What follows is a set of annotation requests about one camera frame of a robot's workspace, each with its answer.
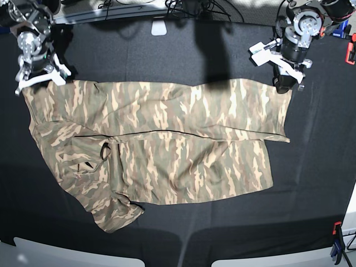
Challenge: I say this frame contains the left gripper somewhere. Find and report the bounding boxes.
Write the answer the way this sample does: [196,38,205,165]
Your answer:
[249,38,313,94]

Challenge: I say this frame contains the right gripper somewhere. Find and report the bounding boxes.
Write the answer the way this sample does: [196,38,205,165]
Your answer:
[14,53,72,96]

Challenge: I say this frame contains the camouflage t-shirt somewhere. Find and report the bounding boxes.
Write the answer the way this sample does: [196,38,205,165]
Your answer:
[22,78,292,233]

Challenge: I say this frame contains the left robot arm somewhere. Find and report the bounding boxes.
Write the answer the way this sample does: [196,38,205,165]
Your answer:
[249,1,355,94]

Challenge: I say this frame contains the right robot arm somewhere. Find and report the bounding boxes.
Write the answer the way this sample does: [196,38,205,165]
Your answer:
[1,1,71,96]

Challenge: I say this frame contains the blue clamp top right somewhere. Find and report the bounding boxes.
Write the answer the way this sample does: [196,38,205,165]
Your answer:
[332,20,352,38]

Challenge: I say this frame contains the orange clamp far right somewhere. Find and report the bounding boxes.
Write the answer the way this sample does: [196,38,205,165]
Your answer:
[345,33,356,65]

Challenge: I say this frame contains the white tape patch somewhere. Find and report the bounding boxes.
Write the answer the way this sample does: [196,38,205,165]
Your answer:
[151,19,167,36]

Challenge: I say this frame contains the black table cloth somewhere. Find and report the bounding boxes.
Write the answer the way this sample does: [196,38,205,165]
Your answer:
[1,19,355,266]

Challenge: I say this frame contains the orange blue clamp near right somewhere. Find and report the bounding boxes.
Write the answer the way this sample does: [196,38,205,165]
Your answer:
[330,221,345,265]

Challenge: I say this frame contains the black cable bundle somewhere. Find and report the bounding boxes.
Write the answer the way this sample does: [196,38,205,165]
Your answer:
[164,0,245,23]

